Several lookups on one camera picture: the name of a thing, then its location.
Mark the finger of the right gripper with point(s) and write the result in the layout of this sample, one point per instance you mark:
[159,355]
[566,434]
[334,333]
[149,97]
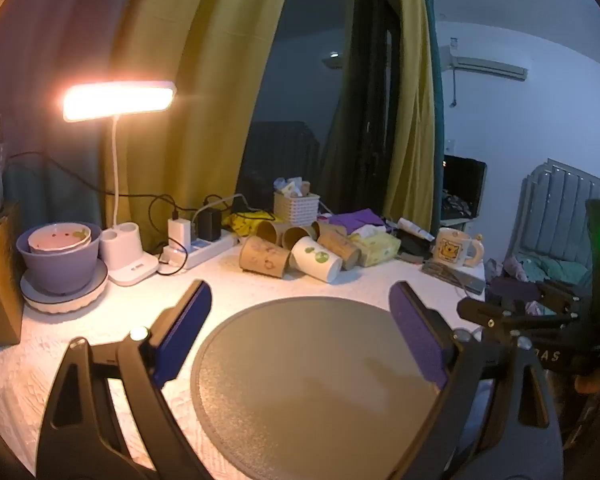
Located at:
[558,292]
[492,316]

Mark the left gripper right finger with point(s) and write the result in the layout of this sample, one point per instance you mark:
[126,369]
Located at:
[494,416]

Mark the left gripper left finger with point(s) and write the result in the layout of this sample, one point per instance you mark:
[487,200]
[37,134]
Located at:
[81,437]

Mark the white paper cup green print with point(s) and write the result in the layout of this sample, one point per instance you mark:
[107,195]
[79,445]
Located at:
[311,258]

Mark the brown paper cup right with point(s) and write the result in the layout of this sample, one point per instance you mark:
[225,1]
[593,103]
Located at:
[342,247]

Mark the brown paper cup open middle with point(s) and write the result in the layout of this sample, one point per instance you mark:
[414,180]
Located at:
[295,233]

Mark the brown paper cup open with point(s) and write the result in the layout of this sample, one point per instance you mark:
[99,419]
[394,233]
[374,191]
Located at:
[272,231]
[295,233]

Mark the brown paper cup open left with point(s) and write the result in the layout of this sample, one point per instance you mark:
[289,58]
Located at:
[272,231]

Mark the brown paper cup front left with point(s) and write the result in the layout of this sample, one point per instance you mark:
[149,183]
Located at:
[262,257]

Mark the smartphone on table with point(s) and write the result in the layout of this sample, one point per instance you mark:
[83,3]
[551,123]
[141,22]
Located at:
[454,277]

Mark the bear print ceramic mug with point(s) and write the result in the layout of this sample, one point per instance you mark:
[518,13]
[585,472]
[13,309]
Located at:
[457,249]

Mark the grey headboard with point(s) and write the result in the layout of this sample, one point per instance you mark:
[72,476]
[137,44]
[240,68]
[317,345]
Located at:
[550,234]

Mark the white tube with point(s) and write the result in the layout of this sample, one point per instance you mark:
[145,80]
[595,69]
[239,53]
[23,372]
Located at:
[415,230]

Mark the yellow tissue pack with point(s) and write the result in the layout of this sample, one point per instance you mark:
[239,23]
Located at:
[376,249]

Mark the dark monitor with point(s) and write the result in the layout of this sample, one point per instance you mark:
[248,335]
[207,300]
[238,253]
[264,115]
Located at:
[463,183]

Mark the white round plate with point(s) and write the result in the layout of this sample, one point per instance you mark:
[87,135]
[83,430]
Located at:
[46,302]

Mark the yellow curtain right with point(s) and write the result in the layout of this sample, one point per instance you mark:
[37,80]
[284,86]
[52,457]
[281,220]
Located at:
[410,192]

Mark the yellow curtain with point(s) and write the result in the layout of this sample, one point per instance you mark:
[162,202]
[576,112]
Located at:
[215,52]
[410,192]

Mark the purple bowl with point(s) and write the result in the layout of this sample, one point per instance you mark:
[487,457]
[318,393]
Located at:
[65,271]

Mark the purple cloth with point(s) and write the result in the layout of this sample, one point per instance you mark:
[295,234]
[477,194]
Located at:
[356,220]

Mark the round grey mat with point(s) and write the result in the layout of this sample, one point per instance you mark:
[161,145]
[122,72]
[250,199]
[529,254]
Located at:
[310,388]

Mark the white inner bowl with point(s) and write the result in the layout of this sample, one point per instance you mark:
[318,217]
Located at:
[59,237]

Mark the white power strip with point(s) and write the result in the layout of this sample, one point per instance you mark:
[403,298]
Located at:
[176,258]

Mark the white plastic basket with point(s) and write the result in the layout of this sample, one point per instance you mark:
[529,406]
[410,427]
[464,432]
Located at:
[299,211]

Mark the white charger plug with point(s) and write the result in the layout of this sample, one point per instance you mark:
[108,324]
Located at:
[180,234]

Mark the black power adapter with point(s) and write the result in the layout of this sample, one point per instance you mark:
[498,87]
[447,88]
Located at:
[209,224]

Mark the white air conditioner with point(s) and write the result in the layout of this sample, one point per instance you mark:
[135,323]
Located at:
[487,63]

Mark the yellow snack bag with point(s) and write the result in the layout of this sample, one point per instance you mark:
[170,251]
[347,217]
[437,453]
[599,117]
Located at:
[245,223]

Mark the yellow curtain left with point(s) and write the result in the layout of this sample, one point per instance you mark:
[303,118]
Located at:
[215,52]

